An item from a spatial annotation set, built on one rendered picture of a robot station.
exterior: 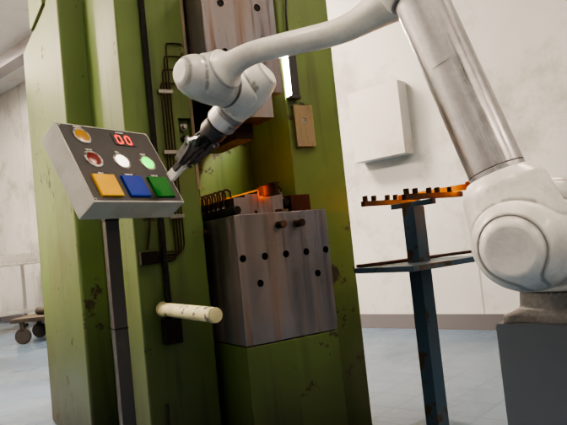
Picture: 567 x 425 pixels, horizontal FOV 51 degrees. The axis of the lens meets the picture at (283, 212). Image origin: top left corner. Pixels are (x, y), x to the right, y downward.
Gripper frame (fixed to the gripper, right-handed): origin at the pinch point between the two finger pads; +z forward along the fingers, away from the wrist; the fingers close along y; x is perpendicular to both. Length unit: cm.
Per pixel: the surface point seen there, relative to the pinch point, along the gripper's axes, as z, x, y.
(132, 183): 7.6, 0.6, -11.5
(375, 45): 2, 159, 340
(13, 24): 309, 491, 283
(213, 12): -23, 56, 35
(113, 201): 8.5, -5.4, -20.6
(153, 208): 11.5, -5.5, -3.9
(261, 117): -9, 20, 49
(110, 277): 31.2, -16.1, -11.8
